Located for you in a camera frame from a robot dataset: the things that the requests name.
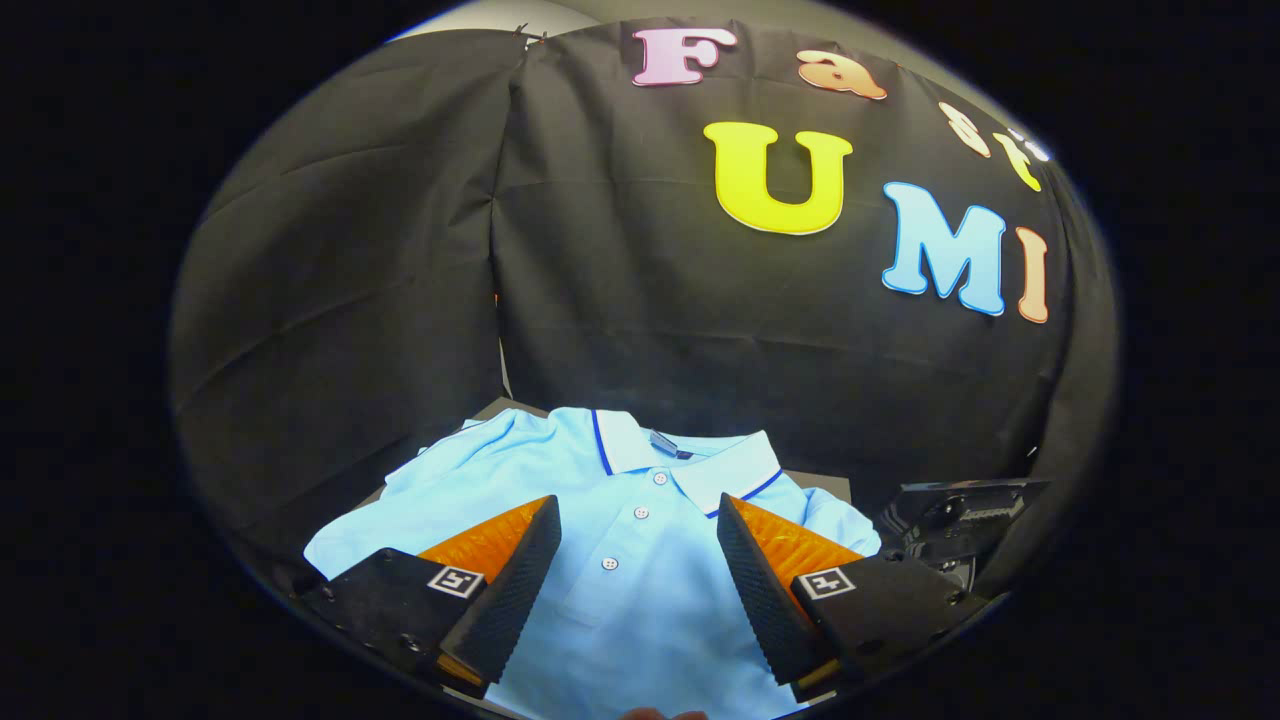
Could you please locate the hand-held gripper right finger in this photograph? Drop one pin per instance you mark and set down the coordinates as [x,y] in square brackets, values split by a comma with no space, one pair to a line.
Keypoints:
[768,600]

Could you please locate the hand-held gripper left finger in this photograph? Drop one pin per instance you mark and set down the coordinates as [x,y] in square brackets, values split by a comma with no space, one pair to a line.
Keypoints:
[510,600]

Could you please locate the dark-topped grey cabinet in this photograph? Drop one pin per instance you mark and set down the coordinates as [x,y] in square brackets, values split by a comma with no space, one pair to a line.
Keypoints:
[818,486]

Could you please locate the light blue polo shirt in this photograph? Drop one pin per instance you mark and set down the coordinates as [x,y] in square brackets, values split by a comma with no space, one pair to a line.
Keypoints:
[640,600]

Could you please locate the dark washing machine lid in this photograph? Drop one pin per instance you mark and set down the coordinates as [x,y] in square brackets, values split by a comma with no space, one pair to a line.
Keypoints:
[950,515]

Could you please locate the black backdrop cloth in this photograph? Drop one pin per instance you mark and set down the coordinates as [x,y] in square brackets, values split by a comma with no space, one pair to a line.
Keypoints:
[640,300]

